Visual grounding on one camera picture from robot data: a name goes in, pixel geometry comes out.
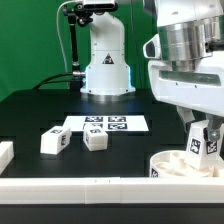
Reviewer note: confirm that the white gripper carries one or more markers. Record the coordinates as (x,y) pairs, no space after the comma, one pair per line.
(202,90)

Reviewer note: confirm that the white round stool seat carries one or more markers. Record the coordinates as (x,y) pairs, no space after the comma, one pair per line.
(171,164)

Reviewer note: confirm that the white marker sheet with tags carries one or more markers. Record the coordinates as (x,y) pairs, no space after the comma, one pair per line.
(108,123)

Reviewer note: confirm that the white front fence bar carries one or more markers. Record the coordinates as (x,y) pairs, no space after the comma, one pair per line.
(111,190)

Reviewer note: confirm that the white left fence piece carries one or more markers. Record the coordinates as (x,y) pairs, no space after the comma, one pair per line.
(6,154)

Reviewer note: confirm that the white camera on stand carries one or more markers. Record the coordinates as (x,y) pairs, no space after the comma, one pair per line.
(105,5)

